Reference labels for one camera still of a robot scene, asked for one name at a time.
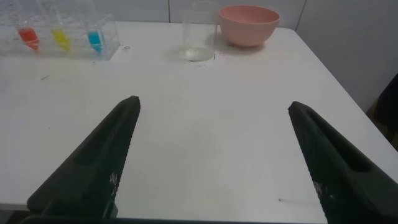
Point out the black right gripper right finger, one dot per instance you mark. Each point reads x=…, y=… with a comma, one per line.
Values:
x=342, y=180

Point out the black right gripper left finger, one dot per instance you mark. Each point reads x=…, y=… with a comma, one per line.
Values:
x=93, y=168

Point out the test tube with blue liquid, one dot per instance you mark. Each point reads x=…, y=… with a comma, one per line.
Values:
x=94, y=39

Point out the test tube with yellow pigment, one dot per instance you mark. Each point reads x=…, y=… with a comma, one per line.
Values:
x=61, y=38

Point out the clear plastic test tube rack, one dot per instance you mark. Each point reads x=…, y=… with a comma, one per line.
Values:
x=77, y=46

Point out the test tube with red liquid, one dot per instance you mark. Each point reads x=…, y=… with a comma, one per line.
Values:
x=28, y=36

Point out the clear glass beaker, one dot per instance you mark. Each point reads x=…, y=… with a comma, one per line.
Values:
x=199, y=46

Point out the dark object beside table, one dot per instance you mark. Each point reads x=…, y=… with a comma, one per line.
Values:
x=387, y=105

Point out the pink bowl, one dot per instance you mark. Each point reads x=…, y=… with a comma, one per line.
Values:
x=248, y=29

